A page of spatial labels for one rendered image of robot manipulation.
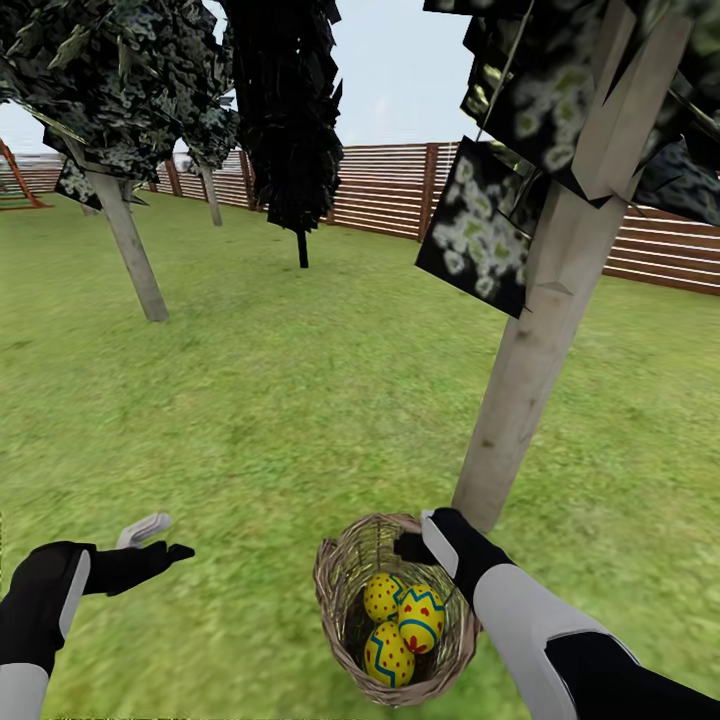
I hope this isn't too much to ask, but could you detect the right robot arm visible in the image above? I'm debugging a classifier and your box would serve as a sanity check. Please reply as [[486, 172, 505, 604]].
[[391, 507, 720, 720]]

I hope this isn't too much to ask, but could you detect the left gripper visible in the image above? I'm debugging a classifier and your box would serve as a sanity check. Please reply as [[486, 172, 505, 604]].
[[103, 541, 195, 597]]

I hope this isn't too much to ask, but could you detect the wicker basket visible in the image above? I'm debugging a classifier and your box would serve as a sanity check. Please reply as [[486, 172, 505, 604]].
[[313, 513, 485, 709]]

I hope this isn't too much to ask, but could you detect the easter egg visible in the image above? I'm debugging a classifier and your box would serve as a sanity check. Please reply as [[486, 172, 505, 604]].
[[361, 571, 408, 630], [360, 620, 417, 689], [397, 581, 449, 657]]

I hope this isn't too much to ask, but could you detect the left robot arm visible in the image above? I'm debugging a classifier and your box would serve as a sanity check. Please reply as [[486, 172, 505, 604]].
[[0, 513, 195, 720]]

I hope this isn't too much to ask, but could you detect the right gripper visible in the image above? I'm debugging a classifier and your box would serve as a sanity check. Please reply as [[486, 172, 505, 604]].
[[391, 530, 441, 569]]

